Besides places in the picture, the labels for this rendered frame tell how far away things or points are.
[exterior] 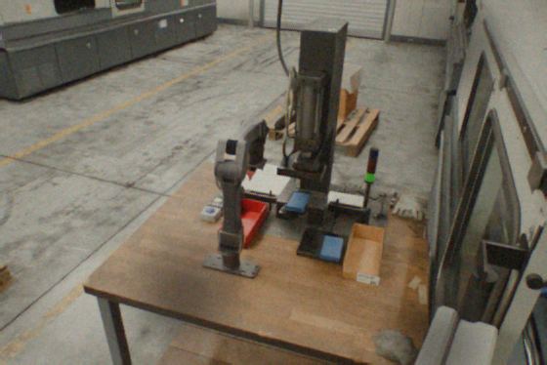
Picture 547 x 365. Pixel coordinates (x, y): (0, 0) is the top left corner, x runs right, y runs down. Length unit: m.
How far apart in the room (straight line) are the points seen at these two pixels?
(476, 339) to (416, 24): 10.25
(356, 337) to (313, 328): 0.13
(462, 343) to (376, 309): 0.82
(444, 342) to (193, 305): 0.94
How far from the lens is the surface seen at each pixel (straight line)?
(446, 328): 0.65
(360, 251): 1.65
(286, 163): 1.70
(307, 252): 1.59
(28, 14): 6.49
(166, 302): 1.44
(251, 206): 1.81
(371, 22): 10.81
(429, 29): 10.76
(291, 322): 1.36
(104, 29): 7.37
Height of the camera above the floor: 1.91
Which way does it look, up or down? 30 degrees down
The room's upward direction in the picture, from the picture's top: 2 degrees clockwise
